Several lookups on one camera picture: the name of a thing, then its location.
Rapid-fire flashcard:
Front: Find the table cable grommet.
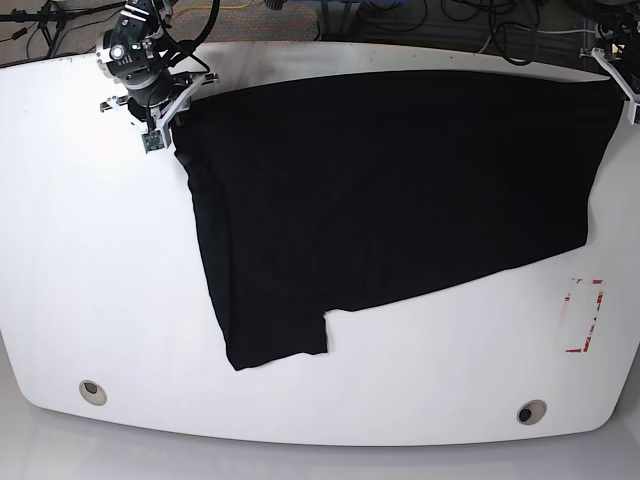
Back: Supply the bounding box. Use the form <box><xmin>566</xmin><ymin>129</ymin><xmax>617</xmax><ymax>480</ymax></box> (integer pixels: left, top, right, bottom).
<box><xmin>517</xmin><ymin>400</ymin><xmax>547</xmax><ymax>426</ymax></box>
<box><xmin>79</xmin><ymin>380</ymin><xmax>107</xmax><ymax>407</ymax></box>

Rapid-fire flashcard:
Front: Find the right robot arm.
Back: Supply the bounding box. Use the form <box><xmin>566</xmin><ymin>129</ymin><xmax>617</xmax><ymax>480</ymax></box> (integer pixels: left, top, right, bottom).
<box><xmin>95</xmin><ymin>1</ymin><xmax>220</xmax><ymax>153</ymax></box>

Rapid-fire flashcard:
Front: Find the right table cable grommet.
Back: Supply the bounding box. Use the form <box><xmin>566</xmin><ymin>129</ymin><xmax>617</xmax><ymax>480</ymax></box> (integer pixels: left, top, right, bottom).
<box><xmin>517</xmin><ymin>400</ymin><xmax>547</xmax><ymax>426</ymax></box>

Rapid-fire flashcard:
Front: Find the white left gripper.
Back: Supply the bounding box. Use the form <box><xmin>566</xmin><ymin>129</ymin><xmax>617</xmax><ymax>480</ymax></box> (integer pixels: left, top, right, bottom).
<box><xmin>580</xmin><ymin>47</ymin><xmax>639</xmax><ymax>124</ymax></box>

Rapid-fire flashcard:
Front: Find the black tripod stand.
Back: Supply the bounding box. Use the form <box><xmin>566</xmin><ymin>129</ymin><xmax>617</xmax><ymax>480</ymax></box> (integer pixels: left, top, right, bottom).
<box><xmin>1</xmin><ymin>1</ymin><xmax>125</xmax><ymax>59</ymax></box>

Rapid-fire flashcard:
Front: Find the left table cable grommet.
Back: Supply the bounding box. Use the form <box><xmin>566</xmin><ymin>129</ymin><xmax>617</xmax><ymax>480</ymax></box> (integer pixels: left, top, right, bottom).
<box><xmin>79</xmin><ymin>380</ymin><xmax>107</xmax><ymax>407</ymax></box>

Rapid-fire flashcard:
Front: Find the black T-shirt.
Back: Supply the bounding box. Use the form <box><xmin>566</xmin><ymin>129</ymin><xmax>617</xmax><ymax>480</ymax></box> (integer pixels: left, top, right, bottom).
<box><xmin>172</xmin><ymin>71</ymin><xmax>624</xmax><ymax>370</ymax></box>

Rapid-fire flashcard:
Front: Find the yellow cable on floor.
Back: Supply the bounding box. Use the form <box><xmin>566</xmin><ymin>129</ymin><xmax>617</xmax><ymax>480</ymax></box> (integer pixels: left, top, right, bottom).
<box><xmin>169</xmin><ymin>0</ymin><xmax>261</xmax><ymax>16</ymax></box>

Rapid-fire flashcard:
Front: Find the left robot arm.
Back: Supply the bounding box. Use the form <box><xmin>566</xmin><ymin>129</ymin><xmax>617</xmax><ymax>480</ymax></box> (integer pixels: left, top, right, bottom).
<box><xmin>565</xmin><ymin>0</ymin><xmax>639</xmax><ymax>125</ymax></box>

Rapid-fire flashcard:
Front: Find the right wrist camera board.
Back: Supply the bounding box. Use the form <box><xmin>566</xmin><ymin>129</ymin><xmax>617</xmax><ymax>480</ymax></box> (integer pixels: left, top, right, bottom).
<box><xmin>141</xmin><ymin>130</ymin><xmax>167</xmax><ymax>153</ymax></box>

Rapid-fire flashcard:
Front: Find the white power strip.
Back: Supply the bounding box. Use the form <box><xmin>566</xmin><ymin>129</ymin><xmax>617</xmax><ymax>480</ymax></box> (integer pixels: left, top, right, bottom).
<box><xmin>596</xmin><ymin>11</ymin><xmax>639</xmax><ymax>42</ymax></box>

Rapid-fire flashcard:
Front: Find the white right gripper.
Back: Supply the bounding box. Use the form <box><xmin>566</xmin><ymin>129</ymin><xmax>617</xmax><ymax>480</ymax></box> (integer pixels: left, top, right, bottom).
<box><xmin>100</xmin><ymin>71</ymin><xmax>219</xmax><ymax>149</ymax></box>

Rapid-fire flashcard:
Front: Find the red tape rectangle marking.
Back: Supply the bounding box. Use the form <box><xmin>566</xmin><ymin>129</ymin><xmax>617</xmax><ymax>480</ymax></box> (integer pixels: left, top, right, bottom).
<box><xmin>559</xmin><ymin>278</ymin><xmax>605</xmax><ymax>354</ymax></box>

